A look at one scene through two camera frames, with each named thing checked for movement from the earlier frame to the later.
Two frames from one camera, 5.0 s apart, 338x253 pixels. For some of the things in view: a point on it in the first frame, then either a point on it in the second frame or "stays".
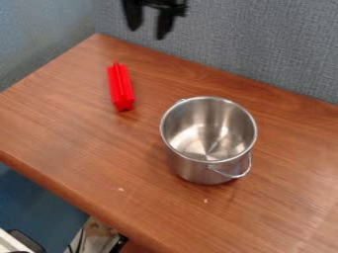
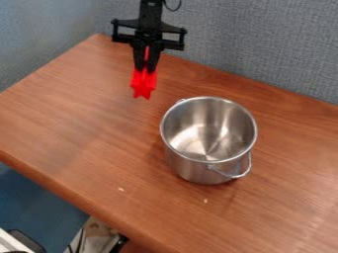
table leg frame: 96,238 stays
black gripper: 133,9 → 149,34
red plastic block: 120,85 → 144,78
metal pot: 208,133 stays
